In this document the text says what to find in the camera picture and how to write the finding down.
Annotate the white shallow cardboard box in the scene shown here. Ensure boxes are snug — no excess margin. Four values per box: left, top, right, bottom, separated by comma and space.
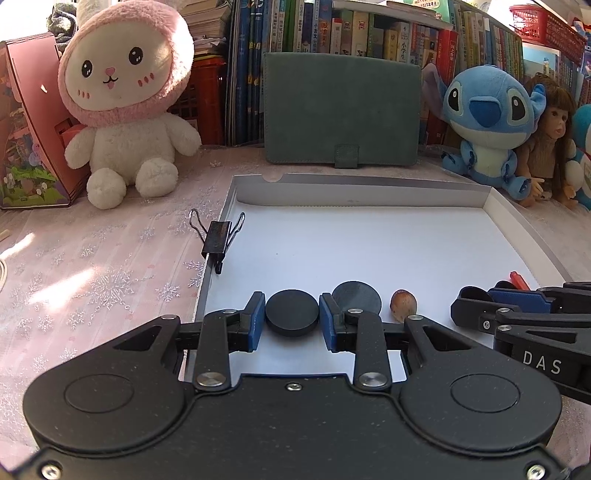
194, 174, 570, 325

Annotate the Doraemon plush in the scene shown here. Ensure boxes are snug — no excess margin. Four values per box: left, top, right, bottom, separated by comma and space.
565, 104, 591, 210

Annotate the brown haired doll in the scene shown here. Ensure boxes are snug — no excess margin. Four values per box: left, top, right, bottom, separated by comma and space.
516, 73, 578, 208

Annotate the row of books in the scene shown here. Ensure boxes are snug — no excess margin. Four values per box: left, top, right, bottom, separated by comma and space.
225, 1, 590, 145

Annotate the small black binder clip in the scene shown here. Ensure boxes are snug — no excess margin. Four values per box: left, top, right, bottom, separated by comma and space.
188, 208, 246, 274

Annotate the pink bunny plush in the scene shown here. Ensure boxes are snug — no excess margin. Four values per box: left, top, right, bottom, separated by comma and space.
58, 1, 201, 210

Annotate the pink triangular house box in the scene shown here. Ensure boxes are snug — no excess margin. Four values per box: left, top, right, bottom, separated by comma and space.
0, 33, 89, 210

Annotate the stack of books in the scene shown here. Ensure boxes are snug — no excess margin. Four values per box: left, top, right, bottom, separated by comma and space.
180, 0, 233, 56

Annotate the red crate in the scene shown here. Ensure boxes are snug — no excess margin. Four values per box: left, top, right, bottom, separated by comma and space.
168, 55, 226, 146

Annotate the black round cap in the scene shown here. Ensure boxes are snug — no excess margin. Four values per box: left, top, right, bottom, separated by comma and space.
458, 286, 492, 302

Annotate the red plastic basket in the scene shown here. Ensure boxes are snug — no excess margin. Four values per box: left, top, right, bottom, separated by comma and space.
509, 4, 586, 64

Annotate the black round puck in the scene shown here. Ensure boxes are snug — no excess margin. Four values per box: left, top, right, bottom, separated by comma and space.
264, 289, 320, 337
332, 281, 382, 315

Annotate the light brown hazelnut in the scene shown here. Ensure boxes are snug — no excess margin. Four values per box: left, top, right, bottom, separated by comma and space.
390, 289, 418, 323

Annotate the blue Stitch plush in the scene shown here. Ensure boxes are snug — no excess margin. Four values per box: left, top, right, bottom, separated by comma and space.
422, 64, 547, 201

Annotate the green suede case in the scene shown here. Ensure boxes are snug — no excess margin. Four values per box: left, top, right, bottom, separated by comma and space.
263, 52, 422, 169

